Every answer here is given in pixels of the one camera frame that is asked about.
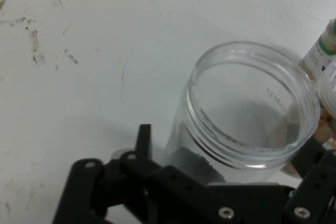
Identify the brown spice jar white lid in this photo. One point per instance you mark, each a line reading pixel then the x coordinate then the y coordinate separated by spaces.
pixel 329 87

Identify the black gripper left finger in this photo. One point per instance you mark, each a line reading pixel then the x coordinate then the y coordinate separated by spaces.
pixel 131 182

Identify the small spice bottle green cap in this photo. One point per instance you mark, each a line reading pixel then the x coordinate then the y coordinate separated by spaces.
pixel 317 53

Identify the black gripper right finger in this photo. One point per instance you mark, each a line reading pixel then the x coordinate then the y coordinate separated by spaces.
pixel 315 182

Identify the clear plastic jar black seeds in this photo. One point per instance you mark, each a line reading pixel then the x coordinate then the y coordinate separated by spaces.
pixel 210 134

